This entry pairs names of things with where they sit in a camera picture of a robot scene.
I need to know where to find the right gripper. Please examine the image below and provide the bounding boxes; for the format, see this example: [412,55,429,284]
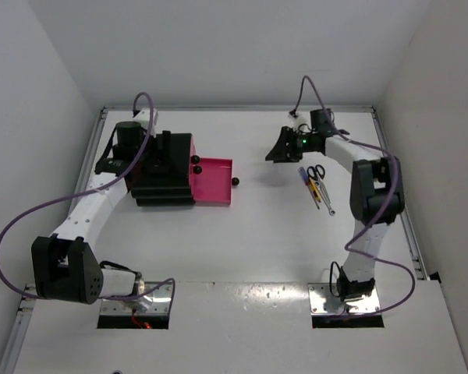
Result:
[266,127,317,164]

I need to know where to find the black drawer cabinet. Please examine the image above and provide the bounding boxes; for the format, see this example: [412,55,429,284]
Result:
[127,131,195,207]

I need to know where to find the black handled scissors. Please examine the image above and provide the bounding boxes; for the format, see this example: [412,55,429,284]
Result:
[307,164,326,181]

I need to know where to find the pink bottom drawer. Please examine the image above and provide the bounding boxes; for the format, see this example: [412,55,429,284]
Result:
[189,157,239,206]

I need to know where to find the pink drawer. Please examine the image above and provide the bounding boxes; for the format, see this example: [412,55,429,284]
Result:
[189,157,239,206]
[190,137,200,165]
[192,165,203,175]

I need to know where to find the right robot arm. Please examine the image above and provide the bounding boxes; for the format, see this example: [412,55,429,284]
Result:
[265,109,405,301]

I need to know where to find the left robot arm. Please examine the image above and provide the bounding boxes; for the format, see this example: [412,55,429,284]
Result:
[31,119,156,305]

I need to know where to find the pink top drawer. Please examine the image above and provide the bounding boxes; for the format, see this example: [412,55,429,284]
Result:
[190,137,200,165]

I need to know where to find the pink middle drawer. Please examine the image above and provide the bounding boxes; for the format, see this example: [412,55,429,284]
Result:
[192,165,203,175]

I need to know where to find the silver wrench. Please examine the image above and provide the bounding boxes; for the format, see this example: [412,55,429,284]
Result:
[319,182,335,216]

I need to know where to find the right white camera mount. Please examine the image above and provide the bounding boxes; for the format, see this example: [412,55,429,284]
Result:
[289,110,311,132]

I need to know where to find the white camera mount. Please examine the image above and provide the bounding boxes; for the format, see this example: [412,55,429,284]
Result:
[289,110,311,132]
[132,108,158,137]

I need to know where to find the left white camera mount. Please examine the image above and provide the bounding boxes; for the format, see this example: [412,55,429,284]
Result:
[132,108,158,137]

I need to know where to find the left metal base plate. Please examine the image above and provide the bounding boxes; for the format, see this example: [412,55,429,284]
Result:
[99,281,175,317]

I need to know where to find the metal base plate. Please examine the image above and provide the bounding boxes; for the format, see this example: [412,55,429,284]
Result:
[99,281,175,317]
[307,283,381,316]

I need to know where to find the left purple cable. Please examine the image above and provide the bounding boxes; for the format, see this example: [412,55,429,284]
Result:
[0,91,176,303]

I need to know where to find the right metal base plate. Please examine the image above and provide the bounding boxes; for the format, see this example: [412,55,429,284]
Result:
[307,283,381,316]

